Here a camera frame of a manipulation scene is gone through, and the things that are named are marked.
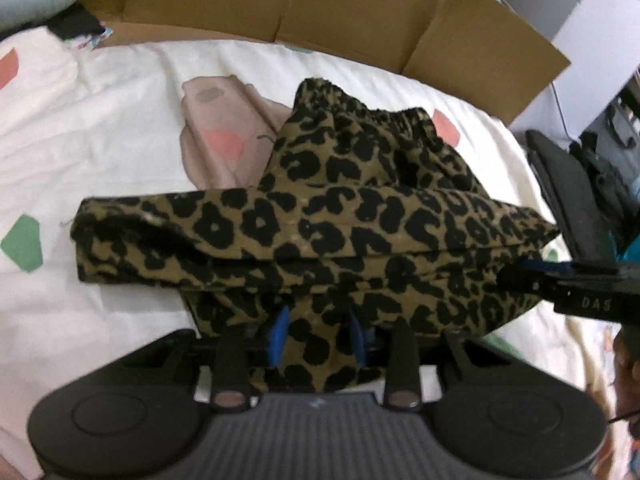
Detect leopard print garment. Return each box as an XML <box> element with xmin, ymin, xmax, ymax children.
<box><xmin>70</xmin><ymin>78</ymin><xmax>558</xmax><ymax>392</ymax></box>

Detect person's right hand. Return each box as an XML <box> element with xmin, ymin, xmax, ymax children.
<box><xmin>614</xmin><ymin>328</ymin><xmax>639</xmax><ymax>442</ymax></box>

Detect teal printed bag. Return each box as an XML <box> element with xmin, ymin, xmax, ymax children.
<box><xmin>608</xmin><ymin>231</ymin><xmax>640</xmax><ymax>264</ymax></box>

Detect black bag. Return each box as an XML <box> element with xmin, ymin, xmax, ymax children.
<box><xmin>525</xmin><ymin>130</ymin><xmax>616</xmax><ymax>262</ymax></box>

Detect white cartoon bed sheet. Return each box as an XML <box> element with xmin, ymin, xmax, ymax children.
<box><xmin>0</xmin><ymin>24</ymin><xmax>622</xmax><ymax>480</ymax></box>

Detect black garment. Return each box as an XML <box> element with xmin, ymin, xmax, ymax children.
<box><xmin>44</xmin><ymin>3</ymin><xmax>106</xmax><ymax>42</ymax></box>

